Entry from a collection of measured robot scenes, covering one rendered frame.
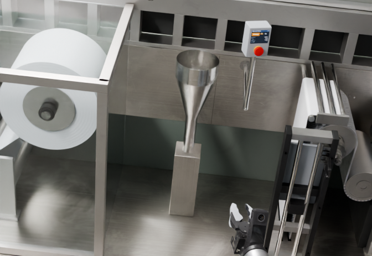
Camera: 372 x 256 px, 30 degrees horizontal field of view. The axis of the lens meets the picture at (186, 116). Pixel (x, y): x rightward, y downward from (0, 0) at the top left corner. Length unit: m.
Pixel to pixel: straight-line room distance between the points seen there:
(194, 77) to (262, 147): 0.61
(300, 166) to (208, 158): 0.60
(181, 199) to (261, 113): 0.44
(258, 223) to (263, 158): 0.77
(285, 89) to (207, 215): 0.55
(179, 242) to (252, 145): 0.50
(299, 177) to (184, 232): 0.50
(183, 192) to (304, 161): 0.51
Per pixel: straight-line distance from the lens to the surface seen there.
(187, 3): 2.41
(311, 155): 2.20
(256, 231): 2.00
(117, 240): 2.46
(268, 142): 2.69
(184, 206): 2.54
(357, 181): 2.42
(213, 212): 2.61
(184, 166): 2.43
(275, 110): 2.61
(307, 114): 2.25
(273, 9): 2.42
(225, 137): 2.68
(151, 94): 2.59
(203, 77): 2.21
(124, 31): 2.23
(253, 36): 2.10
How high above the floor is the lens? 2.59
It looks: 33 degrees down
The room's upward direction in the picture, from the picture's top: 6 degrees clockwise
